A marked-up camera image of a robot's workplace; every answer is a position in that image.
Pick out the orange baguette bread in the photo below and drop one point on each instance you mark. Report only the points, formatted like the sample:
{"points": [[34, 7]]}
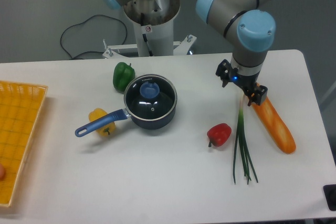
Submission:
{"points": [[275, 126]]}

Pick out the yellow woven basket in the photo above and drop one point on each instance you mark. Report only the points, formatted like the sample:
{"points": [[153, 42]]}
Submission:
{"points": [[21, 104]]}

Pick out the green bell pepper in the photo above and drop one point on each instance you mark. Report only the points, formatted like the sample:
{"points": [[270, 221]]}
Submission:
{"points": [[123, 74]]}

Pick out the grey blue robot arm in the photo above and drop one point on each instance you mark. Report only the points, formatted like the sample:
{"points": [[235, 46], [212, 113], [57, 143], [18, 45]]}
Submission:
{"points": [[241, 22]]}

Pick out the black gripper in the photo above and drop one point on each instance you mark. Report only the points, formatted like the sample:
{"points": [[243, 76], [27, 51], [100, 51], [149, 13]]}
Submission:
{"points": [[245, 78]]}

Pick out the dark blue saucepan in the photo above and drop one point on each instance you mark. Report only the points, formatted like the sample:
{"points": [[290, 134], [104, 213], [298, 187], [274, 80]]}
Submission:
{"points": [[123, 114]]}

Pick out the glass lid blue knob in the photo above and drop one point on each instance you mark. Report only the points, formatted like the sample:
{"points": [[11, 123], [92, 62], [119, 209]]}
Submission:
{"points": [[150, 97]]}

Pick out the red bell pepper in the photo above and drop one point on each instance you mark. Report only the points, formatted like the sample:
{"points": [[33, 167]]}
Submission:
{"points": [[219, 134]]}

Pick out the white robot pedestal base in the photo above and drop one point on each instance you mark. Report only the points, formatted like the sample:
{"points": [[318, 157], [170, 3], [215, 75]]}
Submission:
{"points": [[153, 25]]}

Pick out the black device table corner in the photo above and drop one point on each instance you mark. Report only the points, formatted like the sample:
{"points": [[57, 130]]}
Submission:
{"points": [[330, 196]]}

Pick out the green spring onion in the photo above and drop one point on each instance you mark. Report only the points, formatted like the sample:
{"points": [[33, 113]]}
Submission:
{"points": [[240, 146]]}

